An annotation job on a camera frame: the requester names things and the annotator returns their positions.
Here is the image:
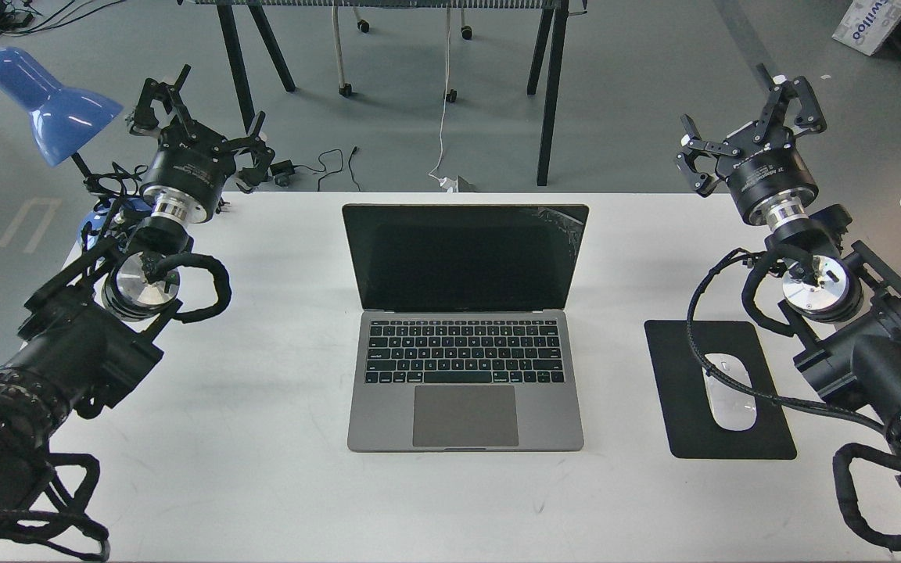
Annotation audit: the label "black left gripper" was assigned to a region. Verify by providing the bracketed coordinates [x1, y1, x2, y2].
[125, 64, 276, 224]

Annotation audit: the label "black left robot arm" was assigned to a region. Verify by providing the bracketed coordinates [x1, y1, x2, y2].
[0, 68, 275, 562]

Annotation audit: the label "black cables on floor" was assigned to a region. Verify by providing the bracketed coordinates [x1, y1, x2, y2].
[0, 0, 131, 70]

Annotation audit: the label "black trestle table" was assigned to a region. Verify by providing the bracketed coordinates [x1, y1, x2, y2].
[203, 1, 585, 188]

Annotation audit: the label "white computer mouse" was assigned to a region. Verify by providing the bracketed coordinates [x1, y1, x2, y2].
[704, 353, 757, 432]

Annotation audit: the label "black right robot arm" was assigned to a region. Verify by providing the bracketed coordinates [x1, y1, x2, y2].
[677, 64, 901, 551]

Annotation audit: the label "white hanging cable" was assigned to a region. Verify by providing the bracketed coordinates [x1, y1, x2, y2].
[427, 6, 459, 193]

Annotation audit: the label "black power adapter with cable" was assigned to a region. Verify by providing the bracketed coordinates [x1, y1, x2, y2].
[269, 146, 364, 192]

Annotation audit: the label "cardboard box with print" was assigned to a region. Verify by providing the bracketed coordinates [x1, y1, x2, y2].
[831, 1, 901, 56]

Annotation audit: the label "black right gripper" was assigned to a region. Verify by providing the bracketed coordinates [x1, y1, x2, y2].
[674, 64, 827, 228]

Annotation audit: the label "blue desk lamp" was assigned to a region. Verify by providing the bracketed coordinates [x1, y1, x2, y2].
[0, 47, 151, 247]

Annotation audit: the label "grey open laptop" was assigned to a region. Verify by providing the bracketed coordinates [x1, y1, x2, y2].
[341, 203, 590, 452]

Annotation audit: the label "black sleeved right arm cable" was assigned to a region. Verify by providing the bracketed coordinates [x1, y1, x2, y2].
[686, 249, 901, 553]

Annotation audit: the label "black mouse pad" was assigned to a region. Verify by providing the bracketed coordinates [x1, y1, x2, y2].
[644, 320, 797, 460]

